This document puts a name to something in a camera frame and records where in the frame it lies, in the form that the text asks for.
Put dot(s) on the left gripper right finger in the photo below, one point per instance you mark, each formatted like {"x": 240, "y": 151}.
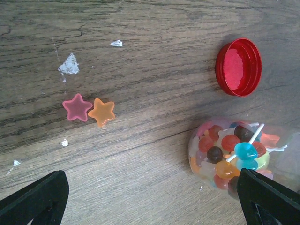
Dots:
{"x": 266, "y": 202}

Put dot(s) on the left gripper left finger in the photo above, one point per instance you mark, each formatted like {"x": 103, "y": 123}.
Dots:
{"x": 42, "y": 202}

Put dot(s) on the red jar lid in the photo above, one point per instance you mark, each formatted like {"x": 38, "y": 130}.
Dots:
{"x": 238, "y": 67}

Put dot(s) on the spilled pink star candy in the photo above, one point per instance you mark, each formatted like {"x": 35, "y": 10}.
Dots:
{"x": 77, "y": 108}

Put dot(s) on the clear plastic jar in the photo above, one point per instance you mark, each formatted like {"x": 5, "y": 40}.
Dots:
{"x": 221, "y": 147}

